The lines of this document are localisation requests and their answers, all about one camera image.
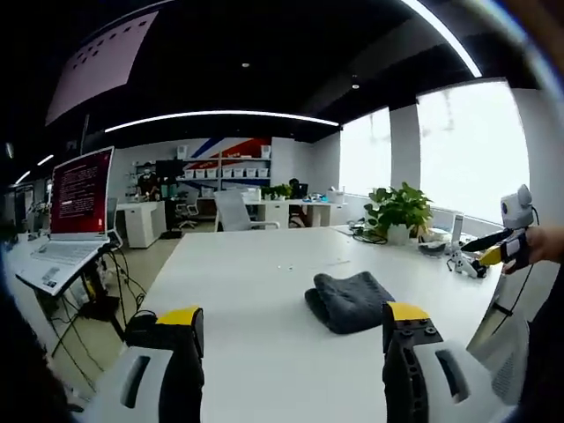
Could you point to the dark grey headset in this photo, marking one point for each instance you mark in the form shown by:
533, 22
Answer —
432, 249

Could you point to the dark grey towel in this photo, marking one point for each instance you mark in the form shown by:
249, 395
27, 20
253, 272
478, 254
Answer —
348, 299

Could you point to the shelf with white bins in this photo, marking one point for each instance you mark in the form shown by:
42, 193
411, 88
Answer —
229, 169

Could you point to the small green plant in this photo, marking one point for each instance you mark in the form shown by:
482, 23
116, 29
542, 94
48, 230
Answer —
276, 191

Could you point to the person's right hand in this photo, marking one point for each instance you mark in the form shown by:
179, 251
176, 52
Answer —
546, 244

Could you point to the white laptop with red screen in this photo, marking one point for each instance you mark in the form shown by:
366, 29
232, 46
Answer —
79, 194

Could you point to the person's dark clothing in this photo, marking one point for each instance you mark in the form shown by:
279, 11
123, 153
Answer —
546, 343

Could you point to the white game controller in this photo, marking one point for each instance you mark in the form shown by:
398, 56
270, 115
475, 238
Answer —
462, 263

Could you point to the white upright box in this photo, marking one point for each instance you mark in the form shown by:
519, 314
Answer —
457, 229

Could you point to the white laptop stand table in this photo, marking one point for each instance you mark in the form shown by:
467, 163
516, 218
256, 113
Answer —
92, 282

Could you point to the white desk cabinet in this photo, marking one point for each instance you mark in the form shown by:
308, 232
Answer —
138, 222

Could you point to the green potted plant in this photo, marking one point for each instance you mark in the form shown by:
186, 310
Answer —
398, 209

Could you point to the black monitor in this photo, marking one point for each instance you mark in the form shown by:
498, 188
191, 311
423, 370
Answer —
168, 168

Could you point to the ceiling light strip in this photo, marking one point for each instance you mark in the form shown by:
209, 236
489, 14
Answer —
220, 116
445, 35

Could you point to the white office chair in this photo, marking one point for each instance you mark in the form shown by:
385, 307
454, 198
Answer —
231, 211

